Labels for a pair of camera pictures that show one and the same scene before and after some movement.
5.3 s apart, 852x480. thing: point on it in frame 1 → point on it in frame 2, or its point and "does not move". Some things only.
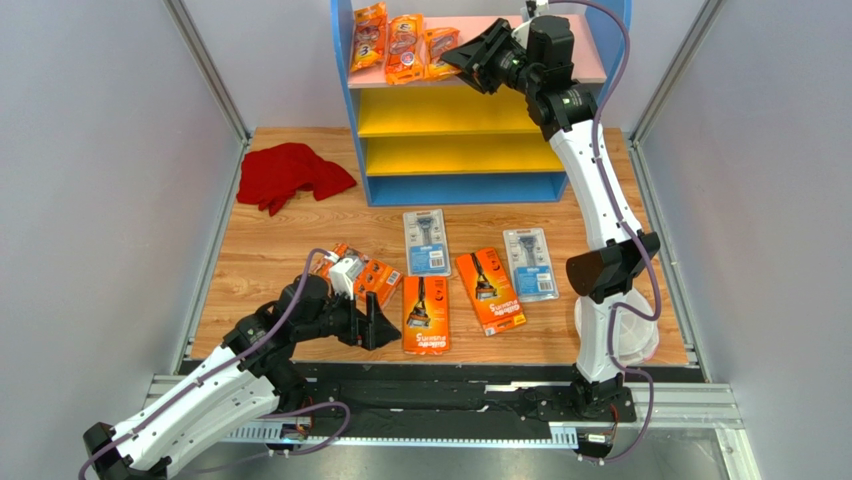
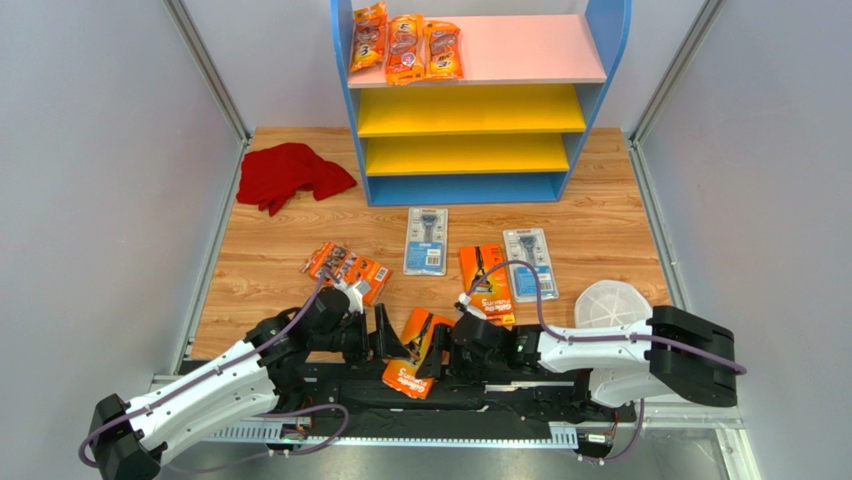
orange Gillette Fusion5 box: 426,317 → 400,374
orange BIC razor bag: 405,50 does not move
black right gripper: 489,54 → 451,343
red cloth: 269,175 does not move
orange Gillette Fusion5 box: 490,291 does not move
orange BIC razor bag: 438,41 does not move
